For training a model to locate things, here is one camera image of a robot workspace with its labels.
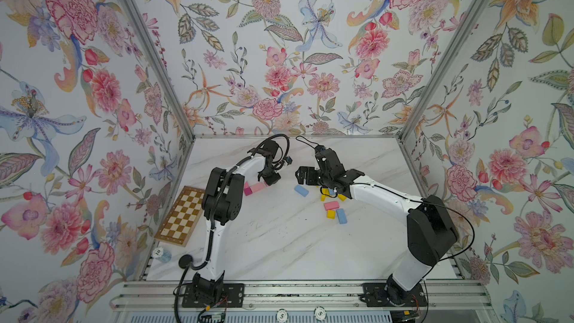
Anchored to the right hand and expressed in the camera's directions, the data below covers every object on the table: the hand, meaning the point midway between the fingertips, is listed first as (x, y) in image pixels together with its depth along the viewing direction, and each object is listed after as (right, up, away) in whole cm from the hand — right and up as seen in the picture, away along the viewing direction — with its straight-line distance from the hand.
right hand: (304, 171), depth 90 cm
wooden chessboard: (-48, -19, -1) cm, 52 cm away
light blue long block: (0, -9, +11) cm, 14 cm away
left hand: (-12, -2, +14) cm, 19 cm away
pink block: (-25, -7, +12) cm, 28 cm away
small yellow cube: (+11, -18, +3) cm, 21 cm away
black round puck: (-44, -31, -10) cm, 55 cm away
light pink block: (-20, -8, +11) cm, 24 cm away
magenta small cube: (-24, -10, +9) cm, 28 cm away
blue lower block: (+16, -20, +3) cm, 25 cm away
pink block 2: (+12, -15, +6) cm, 20 cm away
